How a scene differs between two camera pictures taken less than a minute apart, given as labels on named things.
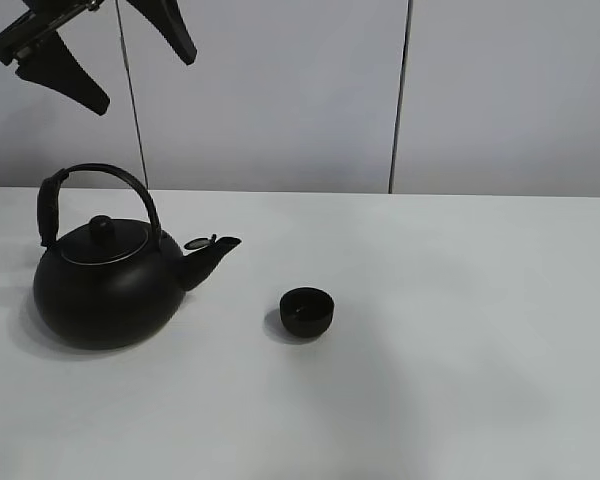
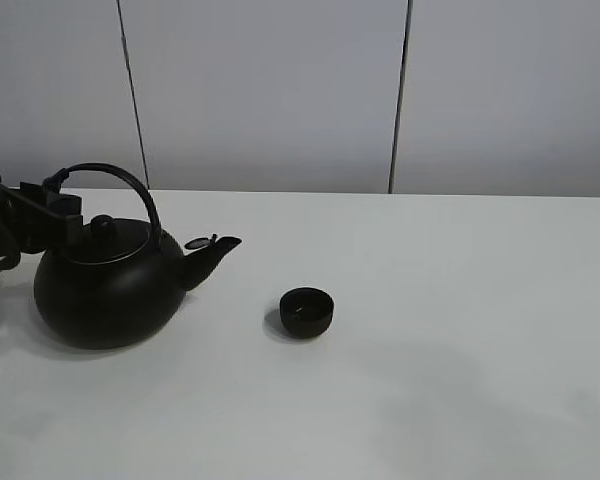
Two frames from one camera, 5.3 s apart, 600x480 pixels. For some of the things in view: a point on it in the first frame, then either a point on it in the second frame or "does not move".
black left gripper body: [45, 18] -> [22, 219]
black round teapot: [107, 284] does not move
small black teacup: [306, 311] does not move
